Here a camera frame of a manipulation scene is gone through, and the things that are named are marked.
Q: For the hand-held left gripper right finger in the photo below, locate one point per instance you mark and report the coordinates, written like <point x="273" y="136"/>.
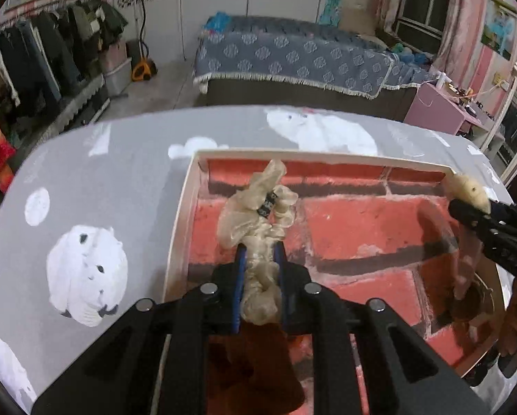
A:
<point x="282" y="302"/>

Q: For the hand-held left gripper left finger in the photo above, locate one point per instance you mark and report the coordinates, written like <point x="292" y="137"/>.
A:
<point x="238" y="294"/>

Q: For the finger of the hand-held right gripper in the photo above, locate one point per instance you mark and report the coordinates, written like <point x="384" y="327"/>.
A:
<point x="515" y="259"/>
<point x="509" y="224"/>

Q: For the cream fuzzy hair clip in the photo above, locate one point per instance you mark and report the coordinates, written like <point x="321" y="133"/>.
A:
<point x="468" y="192"/>

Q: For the cream scrunchie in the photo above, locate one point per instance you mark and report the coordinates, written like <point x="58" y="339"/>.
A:
<point x="254" y="224"/>

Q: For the brick pattern tray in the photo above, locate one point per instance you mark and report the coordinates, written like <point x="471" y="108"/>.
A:
<point x="362" y="233"/>

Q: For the rust orange scrunchie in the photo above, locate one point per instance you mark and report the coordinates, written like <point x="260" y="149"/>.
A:
<point x="250" y="371"/>

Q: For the pink nightstand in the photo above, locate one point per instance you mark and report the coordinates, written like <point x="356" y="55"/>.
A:
<point x="435" y="106"/>

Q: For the printed grey tablecloth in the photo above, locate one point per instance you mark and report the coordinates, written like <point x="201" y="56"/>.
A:
<point x="103" y="207"/>

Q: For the pink curtain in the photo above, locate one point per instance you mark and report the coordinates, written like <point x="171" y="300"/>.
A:
<point x="459" y="21"/>

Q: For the window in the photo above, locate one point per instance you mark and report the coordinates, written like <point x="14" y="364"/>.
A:
<point x="422" y="4"/>

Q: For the bed with blue patterned cover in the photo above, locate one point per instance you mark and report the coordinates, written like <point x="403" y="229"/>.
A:
<point x="293" y="58"/>

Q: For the yellow garment steamer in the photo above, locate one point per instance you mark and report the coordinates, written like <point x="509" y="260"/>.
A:
<point x="144" y="67"/>

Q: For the pink lidded storage box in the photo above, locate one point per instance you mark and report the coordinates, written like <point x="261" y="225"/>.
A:
<point x="118" y="67"/>

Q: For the blue bag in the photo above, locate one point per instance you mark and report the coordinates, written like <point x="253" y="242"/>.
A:
<point x="217" y="24"/>

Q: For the clothes rack with dark clothes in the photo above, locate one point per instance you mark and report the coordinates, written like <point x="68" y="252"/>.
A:
<point x="47" y="47"/>

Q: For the wall poster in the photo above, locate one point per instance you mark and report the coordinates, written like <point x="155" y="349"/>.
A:
<point x="499" y="28"/>

